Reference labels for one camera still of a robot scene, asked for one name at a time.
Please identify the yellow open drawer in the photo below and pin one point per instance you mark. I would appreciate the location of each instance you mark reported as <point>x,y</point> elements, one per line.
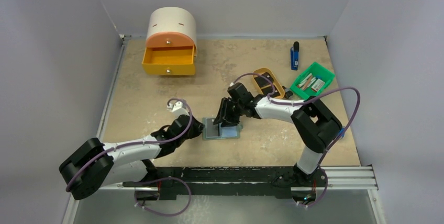
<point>169,61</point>

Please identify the blue lighter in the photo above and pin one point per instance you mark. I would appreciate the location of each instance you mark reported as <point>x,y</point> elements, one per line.
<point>294,54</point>

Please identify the green card holder wallet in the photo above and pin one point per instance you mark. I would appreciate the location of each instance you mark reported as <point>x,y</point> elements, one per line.
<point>240,127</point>

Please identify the white and orange drawer cabinet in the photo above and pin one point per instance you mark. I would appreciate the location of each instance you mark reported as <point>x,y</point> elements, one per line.
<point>170,30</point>

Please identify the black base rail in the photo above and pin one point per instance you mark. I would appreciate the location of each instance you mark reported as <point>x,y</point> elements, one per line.
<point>281,182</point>

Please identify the small blue object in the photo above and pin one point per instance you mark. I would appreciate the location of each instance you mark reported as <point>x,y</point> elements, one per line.
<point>342,133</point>

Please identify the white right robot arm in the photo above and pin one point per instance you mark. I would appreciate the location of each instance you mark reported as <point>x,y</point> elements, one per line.
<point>317,126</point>

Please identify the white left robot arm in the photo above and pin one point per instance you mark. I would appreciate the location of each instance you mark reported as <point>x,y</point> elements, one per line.
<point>95,164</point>

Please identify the tan oval tray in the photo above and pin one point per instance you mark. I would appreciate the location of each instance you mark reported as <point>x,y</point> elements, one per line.
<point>278,89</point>

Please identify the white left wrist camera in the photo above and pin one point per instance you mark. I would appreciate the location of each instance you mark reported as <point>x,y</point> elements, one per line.
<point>177,108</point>

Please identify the stack of black cards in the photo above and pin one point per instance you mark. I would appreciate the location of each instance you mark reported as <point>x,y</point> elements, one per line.
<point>264,80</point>

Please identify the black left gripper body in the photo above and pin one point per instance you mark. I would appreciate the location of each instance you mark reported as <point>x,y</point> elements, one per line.
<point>193,131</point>

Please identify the small box in bin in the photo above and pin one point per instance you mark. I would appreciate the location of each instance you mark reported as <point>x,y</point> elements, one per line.
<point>317,85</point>

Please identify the green plastic bin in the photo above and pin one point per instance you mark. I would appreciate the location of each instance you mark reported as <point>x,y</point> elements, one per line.
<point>301,86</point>

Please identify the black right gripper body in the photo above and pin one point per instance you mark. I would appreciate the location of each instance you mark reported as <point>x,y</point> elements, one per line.
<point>228,110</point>

